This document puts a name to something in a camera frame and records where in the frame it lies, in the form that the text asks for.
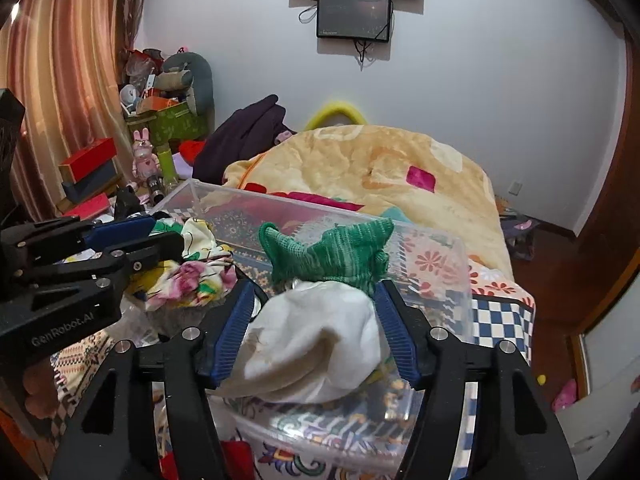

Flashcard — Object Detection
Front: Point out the white drawstring pouch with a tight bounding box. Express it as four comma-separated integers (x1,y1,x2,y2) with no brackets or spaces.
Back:
214,280,390,404

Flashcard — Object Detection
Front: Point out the small wall monitor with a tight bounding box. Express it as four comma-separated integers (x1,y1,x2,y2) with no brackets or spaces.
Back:
316,0,392,42

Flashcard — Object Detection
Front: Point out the green knit sock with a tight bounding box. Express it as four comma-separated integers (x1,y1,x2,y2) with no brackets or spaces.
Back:
258,219,395,296

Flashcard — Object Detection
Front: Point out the yellow fleece blanket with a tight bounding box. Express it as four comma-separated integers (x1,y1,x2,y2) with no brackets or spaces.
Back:
224,125,513,278

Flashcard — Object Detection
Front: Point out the clear plastic storage box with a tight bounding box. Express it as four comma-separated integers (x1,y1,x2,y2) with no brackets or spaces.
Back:
150,178,475,466

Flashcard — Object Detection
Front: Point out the orange striped curtain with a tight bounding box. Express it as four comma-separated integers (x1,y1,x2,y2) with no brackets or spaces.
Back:
1,0,144,220

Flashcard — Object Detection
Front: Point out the green storage box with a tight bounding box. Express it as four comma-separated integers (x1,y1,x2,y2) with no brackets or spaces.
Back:
125,102,208,146

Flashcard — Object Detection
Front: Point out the pink rabbit plush toy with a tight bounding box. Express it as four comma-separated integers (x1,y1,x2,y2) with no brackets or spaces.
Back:
132,128,162,184

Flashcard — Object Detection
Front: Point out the person's left hand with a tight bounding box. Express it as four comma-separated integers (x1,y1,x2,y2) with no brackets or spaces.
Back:
23,358,58,419

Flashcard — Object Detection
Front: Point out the yellow curved pillow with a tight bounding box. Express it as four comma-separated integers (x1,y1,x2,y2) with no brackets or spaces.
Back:
304,101,368,131

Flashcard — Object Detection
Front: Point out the green bottle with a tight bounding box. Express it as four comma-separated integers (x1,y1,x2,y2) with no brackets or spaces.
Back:
155,143,179,190

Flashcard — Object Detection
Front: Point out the red gift box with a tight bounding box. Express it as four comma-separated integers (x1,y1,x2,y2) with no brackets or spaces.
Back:
58,138,116,183

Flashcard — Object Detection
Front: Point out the grey wolf plush toy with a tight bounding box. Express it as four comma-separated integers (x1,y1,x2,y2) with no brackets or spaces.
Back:
154,51,214,116

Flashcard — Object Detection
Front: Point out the floral fabric piece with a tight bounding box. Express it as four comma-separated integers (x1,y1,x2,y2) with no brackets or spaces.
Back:
125,218,238,312

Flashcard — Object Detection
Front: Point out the dark purple clothing pile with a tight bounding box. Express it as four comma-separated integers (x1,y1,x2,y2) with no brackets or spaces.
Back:
192,94,288,184

